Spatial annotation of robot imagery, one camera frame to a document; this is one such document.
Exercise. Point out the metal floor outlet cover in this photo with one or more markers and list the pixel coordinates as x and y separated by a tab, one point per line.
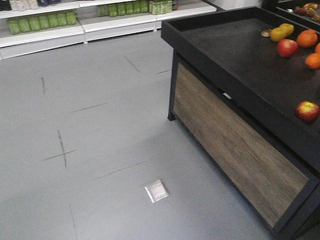
156	191

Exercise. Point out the black wood display stand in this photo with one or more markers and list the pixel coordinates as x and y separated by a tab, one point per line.
237	97

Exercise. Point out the white store shelf unit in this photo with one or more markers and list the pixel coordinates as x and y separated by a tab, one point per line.
89	26

